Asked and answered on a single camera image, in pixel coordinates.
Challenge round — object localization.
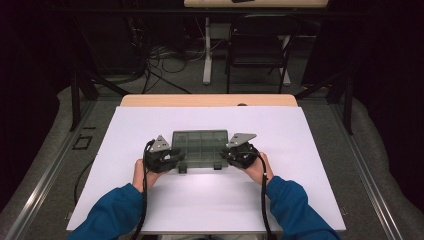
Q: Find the person's left hand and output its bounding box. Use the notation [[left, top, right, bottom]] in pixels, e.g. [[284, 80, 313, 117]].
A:
[[132, 158, 165, 194]]

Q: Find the right hand-held gripper cable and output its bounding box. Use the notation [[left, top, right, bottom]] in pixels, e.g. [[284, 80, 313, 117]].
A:
[[251, 143, 274, 240]]

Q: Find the white-legged wooden desk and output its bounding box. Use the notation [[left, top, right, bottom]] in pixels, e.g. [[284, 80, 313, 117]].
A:
[[183, 0, 329, 86]]

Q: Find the left hand-held gripper cable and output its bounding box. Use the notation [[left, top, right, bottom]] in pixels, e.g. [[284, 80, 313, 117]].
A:
[[132, 139, 156, 240]]

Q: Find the tangle of floor cables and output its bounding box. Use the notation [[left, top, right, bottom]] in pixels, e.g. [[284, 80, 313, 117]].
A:
[[128, 16, 228, 95]]

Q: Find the black folding chair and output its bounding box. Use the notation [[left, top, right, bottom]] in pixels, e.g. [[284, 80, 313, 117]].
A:
[[225, 13, 301, 94]]

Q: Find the person's right hand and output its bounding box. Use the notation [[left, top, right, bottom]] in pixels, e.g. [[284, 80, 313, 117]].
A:
[[244, 151, 275, 186]]

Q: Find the aluminium floor rail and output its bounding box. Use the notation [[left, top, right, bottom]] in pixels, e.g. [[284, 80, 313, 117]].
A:
[[3, 99, 98, 240], [328, 103, 404, 240]]

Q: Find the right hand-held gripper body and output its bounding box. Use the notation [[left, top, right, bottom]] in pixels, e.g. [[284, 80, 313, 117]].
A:
[[225, 132, 261, 170]]

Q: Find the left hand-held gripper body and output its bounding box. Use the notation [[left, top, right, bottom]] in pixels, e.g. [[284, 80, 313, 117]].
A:
[[143, 134, 177, 174]]

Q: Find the grey plastic compartment box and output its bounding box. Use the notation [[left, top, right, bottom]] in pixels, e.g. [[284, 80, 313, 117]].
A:
[[170, 129, 231, 174]]

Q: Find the wooden table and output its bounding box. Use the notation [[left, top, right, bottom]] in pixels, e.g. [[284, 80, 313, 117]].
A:
[[119, 93, 299, 108]]

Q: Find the white table board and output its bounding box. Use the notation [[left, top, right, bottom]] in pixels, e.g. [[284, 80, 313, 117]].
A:
[[65, 105, 347, 233]]

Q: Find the black horizontal bar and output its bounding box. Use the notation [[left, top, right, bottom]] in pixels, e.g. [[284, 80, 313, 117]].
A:
[[49, 8, 368, 17]]

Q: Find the hand-held gripper cable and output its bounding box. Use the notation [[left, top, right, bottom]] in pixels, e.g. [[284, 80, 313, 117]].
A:
[[251, 143, 274, 240], [132, 139, 156, 240]]

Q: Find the black metal stand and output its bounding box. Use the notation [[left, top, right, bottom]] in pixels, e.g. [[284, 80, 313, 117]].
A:
[[294, 71, 355, 136], [69, 71, 131, 133]]

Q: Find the black floor cable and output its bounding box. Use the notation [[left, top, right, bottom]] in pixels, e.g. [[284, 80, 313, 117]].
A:
[[73, 159, 96, 205]]

